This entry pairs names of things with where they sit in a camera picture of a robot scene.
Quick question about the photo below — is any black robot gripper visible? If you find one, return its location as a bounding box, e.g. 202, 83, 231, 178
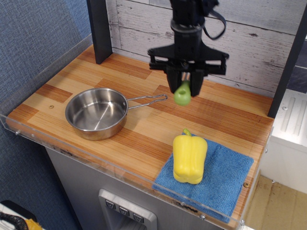
148, 20, 228, 97

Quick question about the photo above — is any grey spatula green handle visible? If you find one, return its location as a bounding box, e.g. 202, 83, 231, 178
174, 72, 191, 106

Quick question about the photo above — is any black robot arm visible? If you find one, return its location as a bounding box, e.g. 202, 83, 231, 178
148, 0, 229, 97

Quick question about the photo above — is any stainless steel pan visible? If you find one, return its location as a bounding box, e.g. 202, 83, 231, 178
65, 88, 168, 141

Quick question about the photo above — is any yellow toy bell pepper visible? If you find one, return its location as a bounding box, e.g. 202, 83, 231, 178
173, 128, 208, 184

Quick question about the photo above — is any blue folded cloth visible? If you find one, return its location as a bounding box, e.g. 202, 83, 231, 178
152, 140, 254, 223

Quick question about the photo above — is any white toy sink unit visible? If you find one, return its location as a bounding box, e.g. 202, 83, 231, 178
260, 89, 307, 193

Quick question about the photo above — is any grey toy fridge cabinet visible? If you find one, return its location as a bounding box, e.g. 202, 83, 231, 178
47, 149, 238, 230

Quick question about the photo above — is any clear acrylic table guard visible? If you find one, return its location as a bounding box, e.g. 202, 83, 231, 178
2, 37, 273, 230

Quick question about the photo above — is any black and yellow bag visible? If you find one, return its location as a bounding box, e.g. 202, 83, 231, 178
0, 200, 44, 230

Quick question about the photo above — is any black looped cable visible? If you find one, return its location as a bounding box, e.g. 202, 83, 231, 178
202, 7, 227, 40

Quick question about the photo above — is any dark right vertical post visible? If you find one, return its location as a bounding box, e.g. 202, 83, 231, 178
268, 7, 307, 118

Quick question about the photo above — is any dark vertical post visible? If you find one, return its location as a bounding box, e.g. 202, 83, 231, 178
86, 0, 113, 64
268, 7, 307, 118

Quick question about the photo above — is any dark left vertical post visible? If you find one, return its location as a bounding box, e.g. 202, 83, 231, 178
86, 0, 113, 64

